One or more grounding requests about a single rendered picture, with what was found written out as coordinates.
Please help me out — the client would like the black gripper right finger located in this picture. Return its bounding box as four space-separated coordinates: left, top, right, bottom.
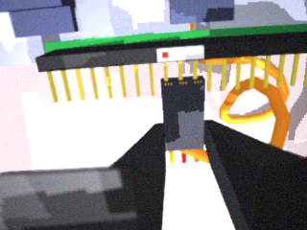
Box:
204 120 307 230

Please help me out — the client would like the black long flat bar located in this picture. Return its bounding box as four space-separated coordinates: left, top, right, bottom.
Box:
35 24 307 73

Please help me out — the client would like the white flat rectangular plate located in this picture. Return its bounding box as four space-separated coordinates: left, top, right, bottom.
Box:
0 0 307 66

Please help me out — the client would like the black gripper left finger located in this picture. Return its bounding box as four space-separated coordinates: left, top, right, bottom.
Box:
0 123 167 230

